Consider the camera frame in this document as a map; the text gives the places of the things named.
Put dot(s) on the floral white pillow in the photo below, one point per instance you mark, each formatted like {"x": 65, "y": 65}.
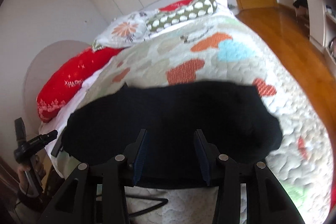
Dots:
{"x": 125, "y": 31}

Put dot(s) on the white bed sheet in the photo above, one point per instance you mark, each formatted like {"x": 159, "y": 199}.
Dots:
{"x": 60, "y": 121}

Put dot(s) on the round grey headboard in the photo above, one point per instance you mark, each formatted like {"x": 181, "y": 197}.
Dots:
{"x": 43, "y": 66}

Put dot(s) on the white shelf unit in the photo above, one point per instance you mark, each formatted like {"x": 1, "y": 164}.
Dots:
{"x": 321, "y": 23}

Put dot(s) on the green white patterned pillow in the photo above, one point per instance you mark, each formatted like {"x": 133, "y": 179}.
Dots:
{"x": 194, "y": 10}

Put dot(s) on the red Happy pillow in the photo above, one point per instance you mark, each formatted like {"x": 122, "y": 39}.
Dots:
{"x": 68, "y": 80}

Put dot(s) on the black smartphone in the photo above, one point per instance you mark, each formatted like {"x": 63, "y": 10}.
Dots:
{"x": 58, "y": 146}

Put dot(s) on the black pants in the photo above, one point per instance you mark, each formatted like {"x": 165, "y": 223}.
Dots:
{"x": 232, "y": 117}

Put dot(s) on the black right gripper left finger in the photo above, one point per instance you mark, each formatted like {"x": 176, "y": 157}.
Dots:
{"x": 75, "y": 201}

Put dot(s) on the person's left hand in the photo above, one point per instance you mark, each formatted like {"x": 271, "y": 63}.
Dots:
{"x": 22, "y": 169}

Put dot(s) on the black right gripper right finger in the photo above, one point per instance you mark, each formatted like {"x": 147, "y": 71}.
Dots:
{"x": 267, "y": 201}

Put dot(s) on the heart patterned quilt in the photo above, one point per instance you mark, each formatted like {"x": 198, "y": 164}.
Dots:
{"x": 222, "y": 48}

